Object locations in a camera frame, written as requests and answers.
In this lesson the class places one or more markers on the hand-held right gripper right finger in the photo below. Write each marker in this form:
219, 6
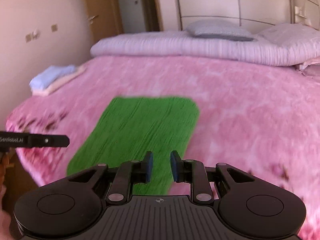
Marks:
174, 167

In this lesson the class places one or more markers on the pink floral blanket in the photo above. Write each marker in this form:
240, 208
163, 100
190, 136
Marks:
250, 120

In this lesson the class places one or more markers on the oval mirror with shelf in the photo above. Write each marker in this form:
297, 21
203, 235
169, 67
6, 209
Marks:
311, 7

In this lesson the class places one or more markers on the cream panelled headboard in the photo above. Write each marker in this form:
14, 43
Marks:
237, 0

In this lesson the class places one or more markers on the pink pillow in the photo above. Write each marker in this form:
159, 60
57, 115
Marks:
310, 67

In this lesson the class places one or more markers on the lilac pillow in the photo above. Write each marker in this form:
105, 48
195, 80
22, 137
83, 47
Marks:
290, 35

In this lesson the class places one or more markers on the folded light blue cloth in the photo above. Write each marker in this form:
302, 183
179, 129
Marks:
52, 76

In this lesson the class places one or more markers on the folded blue and pink towels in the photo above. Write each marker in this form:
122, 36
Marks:
62, 83

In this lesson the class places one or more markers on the lilac striped quilt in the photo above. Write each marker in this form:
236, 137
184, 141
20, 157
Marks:
175, 45

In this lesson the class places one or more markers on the wooden door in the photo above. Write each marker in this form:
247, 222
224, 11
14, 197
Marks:
105, 10

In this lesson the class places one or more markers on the grey-blue striped pillow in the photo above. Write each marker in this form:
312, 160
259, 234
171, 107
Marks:
217, 30

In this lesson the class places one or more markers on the green knitted sweater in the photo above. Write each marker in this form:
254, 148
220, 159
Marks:
145, 125

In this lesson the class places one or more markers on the beige wall switch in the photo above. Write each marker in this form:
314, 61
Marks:
54, 28
32, 36

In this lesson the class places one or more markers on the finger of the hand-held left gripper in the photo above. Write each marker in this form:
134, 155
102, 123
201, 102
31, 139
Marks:
50, 140

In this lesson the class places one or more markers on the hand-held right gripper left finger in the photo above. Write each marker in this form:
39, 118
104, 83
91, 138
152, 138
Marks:
149, 167

